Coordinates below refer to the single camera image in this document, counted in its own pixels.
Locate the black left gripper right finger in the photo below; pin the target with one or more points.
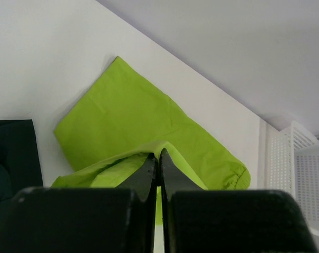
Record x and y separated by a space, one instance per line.
198 220

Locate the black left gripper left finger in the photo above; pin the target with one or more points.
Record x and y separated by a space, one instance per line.
119 219

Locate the lime green shorts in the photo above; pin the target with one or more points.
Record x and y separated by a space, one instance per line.
123 118

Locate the dark navy shorts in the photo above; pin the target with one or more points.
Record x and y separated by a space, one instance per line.
19 160

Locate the white plastic basket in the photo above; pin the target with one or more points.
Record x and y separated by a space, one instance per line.
293 166

